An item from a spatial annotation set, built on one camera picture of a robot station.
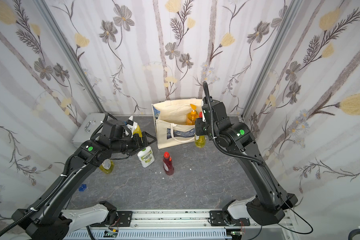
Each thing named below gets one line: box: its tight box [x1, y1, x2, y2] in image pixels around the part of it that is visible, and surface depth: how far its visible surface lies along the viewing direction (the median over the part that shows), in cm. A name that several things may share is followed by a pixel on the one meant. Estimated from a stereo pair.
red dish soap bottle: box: [163, 151, 175, 176], surface depth 82 cm
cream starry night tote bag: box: [151, 98, 203, 149], surface depth 93 cm
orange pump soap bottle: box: [186, 104, 199, 126], surface depth 97 cm
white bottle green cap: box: [137, 146, 155, 168], surface depth 90 cm
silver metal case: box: [71, 112, 106, 147], surface depth 93 cm
